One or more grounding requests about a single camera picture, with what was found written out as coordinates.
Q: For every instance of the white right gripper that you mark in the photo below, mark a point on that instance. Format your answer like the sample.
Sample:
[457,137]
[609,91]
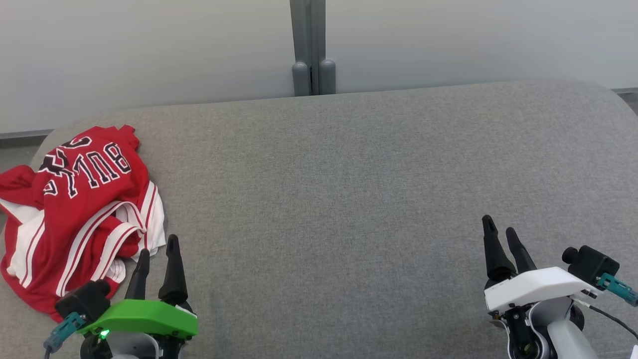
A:
[533,286]

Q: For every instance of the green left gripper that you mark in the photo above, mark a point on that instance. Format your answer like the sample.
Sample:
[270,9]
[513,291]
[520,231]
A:
[144,316]

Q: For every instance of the red Bulls basketball jersey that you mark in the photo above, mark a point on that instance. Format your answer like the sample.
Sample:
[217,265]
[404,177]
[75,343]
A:
[94,199]

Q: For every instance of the red shorts with white stripe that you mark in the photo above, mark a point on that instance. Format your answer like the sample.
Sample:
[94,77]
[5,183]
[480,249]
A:
[35,294]

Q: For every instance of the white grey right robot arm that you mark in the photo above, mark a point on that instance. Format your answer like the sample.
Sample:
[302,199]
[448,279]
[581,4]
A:
[558,334]

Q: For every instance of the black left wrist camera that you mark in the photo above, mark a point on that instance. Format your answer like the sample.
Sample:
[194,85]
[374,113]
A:
[84,299]

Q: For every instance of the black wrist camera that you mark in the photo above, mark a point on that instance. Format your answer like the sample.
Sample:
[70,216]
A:
[590,264]
[84,299]

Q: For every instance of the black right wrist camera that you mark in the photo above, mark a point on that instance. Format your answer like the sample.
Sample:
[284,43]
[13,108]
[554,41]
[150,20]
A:
[590,264]

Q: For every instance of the teal left camera connector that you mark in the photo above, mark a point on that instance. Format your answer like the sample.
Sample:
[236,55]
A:
[62,331]

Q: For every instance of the teal camera connector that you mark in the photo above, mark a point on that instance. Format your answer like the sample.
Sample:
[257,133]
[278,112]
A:
[618,288]
[62,331]

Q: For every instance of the teal right camera connector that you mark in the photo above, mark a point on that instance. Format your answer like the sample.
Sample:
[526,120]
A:
[618,288]

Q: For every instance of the grey partition post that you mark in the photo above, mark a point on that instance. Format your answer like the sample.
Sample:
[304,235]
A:
[308,45]

